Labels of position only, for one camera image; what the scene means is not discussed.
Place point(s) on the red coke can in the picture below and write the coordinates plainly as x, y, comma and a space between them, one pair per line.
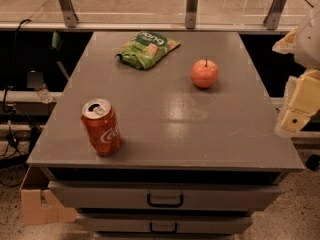
99, 119

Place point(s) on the left metal bracket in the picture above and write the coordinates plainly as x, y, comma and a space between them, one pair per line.
69, 15

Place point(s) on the drawer with handle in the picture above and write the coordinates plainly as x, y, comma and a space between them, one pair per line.
164, 196
163, 224

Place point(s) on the red apple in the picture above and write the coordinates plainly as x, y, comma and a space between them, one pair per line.
204, 73

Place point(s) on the green chip bag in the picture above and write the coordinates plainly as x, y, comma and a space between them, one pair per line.
146, 50

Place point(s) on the grey drawer cabinet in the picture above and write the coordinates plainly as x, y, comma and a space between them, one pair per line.
171, 130

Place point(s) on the top drawer with handle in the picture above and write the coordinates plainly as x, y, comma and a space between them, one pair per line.
164, 196

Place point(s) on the middle metal bracket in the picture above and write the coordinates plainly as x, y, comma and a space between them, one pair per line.
191, 14

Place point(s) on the cardboard box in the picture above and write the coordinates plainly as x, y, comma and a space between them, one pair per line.
39, 205

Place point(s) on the middle drawer with handle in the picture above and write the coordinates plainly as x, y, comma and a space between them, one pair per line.
163, 224

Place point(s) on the metal bracket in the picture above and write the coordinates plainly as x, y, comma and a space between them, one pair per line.
271, 22
69, 15
191, 14

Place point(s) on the clear plastic bottle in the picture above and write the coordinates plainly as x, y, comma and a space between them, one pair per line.
44, 94

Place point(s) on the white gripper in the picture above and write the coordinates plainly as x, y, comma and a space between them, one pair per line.
309, 45

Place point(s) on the right metal bracket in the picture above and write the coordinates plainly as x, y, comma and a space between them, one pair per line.
271, 22

